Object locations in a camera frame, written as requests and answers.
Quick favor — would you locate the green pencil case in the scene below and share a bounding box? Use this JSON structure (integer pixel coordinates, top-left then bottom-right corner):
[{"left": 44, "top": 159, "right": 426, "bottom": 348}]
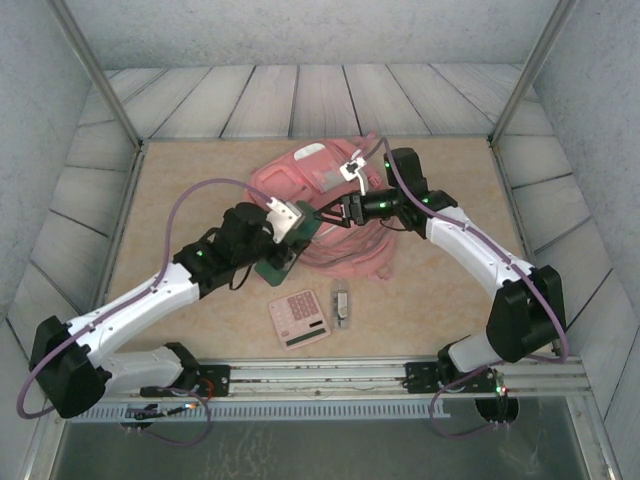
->
[{"left": 253, "top": 199, "right": 322, "bottom": 290}]

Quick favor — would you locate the pink student backpack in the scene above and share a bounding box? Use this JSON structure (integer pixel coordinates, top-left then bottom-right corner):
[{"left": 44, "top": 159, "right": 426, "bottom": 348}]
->
[{"left": 249, "top": 132, "right": 401, "bottom": 284}]

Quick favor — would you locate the pink calculator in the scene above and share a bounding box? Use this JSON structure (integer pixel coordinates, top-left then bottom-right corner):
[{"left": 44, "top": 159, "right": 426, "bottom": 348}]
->
[{"left": 268, "top": 289, "right": 334, "bottom": 351}]

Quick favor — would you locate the grey metal panel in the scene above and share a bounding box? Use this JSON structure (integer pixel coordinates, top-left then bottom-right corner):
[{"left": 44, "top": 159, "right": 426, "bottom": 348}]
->
[{"left": 47, "top": 399, "right": 599, "bottom": 480}]

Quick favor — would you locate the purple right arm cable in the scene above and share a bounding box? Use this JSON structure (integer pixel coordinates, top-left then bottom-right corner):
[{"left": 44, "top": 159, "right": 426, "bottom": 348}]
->
[{"left": 357, "top": 137, "right": 571, "bottom": 361}]

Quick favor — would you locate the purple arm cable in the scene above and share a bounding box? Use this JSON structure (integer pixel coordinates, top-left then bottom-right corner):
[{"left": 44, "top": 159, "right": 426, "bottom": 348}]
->
[
  {"left": 17, "top": 178, "right": 274, "bottom": 419},
  {"left": 357, "top": 137, "right": 571, "bottom": 361}
]

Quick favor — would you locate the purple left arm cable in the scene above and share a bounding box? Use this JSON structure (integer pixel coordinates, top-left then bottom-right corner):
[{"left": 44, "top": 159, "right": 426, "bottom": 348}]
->
[{"left": 17, "top": 178, "right": 274, "bottom": 419}]

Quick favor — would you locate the aluminium table edge rail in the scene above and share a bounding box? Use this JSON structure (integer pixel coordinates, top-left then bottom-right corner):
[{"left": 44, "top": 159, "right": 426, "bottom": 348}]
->
[
  {"left": 79, "top": 142, "right": 147, "bottom": 361},
  {"left": 489, "top": 142, "right": 562, "bottom": 357}
]

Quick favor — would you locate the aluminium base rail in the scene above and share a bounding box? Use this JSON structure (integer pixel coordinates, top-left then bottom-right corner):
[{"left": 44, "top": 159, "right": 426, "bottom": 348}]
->
[{"left": 47, "top": 357, "right": 594, "bottom": 401}]

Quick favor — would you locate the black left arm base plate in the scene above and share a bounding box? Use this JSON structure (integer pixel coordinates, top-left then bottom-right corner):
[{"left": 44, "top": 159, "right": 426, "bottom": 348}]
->
[{"left": 139, "top": 364, "right": 232, "bottom": 399}]

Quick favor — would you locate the slotted white cable duct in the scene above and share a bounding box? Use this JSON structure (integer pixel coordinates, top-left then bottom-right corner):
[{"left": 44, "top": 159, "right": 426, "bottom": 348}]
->
[{"left": 64, "top": 399, "right": 451, "bottom": 421}]

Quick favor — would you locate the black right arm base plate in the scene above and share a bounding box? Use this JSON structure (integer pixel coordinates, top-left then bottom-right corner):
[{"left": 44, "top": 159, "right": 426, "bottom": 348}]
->
[{"left": 403, "top": 360, "right": 501, "bottom": 396}]

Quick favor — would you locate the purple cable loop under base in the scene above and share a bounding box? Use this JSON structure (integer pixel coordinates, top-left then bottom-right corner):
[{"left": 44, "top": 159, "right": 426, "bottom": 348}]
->
[
  {"left": 429, "top": 367, "right": 506, "bottom": 441},
  {"left": 119, "top": 382, "right": 212, "bottom": 446}
]

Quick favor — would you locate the aluminium frame post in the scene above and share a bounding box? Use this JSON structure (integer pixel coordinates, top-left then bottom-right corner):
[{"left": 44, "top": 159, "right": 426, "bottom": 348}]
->
[
  {"left": 488, "top": 0, "right": 581, "bottom": 147},
  {"left": 47, "top": 0, "right": 146, "bottom": 150}
]

